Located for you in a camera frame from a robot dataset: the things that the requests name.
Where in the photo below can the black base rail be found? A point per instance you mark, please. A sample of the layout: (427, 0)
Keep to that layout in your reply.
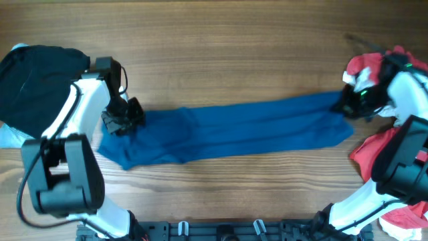
(286, 230)

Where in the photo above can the black folded garment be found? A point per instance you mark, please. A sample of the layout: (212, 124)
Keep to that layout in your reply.
(35, 84)

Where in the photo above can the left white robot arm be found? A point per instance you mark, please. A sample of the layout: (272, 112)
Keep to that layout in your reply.
(63, 183)

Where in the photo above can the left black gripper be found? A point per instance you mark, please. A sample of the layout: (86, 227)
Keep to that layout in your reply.
(124, 118)

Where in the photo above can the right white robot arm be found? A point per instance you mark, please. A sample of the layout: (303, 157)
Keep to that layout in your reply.
(398, 176)

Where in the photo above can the blue polo shirt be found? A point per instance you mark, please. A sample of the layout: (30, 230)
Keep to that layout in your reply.
(190, 134)

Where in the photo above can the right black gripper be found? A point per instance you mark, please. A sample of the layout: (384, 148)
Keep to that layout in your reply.
(350, 105)

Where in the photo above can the light grey folded garment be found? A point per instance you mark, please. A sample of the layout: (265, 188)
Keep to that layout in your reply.
(10, 137)

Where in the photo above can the red and white jersey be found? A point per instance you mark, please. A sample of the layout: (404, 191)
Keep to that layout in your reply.
(404, 223)

